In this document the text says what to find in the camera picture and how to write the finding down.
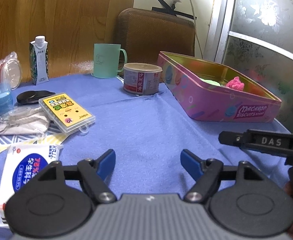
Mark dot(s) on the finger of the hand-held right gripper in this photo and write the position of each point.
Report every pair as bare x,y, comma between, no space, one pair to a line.
236,138

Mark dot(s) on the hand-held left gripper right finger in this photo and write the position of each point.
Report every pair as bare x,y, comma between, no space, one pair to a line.
189,163

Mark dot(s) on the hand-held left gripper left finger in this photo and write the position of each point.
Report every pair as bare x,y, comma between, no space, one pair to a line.
106,162

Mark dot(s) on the pink biscuit tin box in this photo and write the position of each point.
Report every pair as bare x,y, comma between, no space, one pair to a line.
211,105

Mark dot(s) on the pink fluffy towel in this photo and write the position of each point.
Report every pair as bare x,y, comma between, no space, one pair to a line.
235,83

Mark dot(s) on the light green cloth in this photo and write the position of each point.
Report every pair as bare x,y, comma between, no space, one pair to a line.
211,82

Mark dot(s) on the clear case with yellow card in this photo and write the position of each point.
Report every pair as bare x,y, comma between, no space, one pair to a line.
66,112

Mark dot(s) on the white wipes packet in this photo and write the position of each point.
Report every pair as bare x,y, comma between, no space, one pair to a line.
24,172

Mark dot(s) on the clear pouch with scissors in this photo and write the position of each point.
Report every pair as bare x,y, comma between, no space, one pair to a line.
19,111

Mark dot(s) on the blue plastic case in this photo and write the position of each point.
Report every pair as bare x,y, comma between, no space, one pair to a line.
0,98

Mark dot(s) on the blue tablecloth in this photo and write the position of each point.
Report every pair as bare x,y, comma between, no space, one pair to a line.
141,130

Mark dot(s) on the white face mask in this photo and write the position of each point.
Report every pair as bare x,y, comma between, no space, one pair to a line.
34,126

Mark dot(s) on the round tin can with lid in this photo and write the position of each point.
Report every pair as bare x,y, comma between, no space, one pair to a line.
141,80

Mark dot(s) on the green plastic mug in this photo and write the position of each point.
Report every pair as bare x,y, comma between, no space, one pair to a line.
105,60

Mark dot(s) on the frosted glass door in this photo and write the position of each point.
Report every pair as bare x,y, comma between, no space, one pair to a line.
261,30

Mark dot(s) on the green and white drink carton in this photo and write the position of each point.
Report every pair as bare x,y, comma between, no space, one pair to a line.
39,62

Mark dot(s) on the brown chair back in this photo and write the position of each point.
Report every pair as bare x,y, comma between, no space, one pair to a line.
156,37

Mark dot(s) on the stacked clear plastic cups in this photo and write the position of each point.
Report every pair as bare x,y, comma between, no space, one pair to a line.
1,72

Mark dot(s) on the black tape cross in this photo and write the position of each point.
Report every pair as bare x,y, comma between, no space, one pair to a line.
171,10

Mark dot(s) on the wooden wall panel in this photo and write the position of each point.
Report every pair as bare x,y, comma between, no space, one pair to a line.
61,25

